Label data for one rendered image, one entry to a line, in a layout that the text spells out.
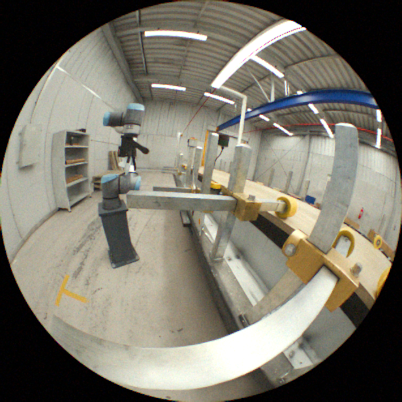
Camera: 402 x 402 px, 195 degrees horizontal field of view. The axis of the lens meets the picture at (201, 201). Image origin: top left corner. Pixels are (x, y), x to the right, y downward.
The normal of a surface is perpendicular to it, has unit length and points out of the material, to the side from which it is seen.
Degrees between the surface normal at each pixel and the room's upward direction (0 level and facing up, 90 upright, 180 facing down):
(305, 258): 90
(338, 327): 90
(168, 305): 0
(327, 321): 90
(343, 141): 90
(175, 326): 0
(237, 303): 0
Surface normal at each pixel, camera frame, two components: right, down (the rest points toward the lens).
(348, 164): -0.95, -0.04
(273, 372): 0.15, -0.93
